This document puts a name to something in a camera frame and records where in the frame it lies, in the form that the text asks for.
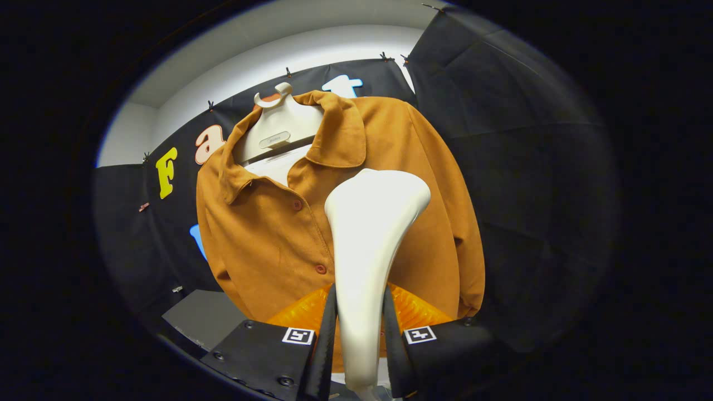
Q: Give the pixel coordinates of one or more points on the white garment steamer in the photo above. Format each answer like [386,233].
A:
[367,250]

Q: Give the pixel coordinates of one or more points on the white garment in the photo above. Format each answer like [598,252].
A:
[278,164]

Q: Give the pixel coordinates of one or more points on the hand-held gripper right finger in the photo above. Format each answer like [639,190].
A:
[394,356]

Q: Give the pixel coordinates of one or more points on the white clothes hanger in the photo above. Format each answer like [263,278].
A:
[278,122]

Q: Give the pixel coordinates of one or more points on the orange button shirt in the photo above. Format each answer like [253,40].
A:
[267,239]

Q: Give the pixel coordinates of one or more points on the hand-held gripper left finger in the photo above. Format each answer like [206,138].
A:
[325,356]

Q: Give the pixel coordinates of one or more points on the grey cabinet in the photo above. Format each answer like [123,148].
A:
[203,317]

